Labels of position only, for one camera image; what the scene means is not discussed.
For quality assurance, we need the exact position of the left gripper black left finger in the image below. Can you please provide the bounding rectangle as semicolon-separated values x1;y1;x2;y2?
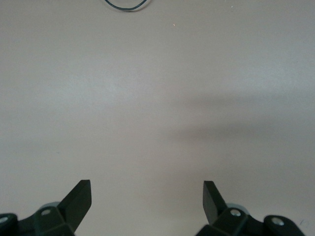
0;179;93;236

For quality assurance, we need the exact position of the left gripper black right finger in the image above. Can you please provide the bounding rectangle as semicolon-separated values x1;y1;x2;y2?
195;180;306;236

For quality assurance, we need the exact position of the black looped cable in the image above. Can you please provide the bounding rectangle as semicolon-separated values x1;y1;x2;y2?
104;0;149;12

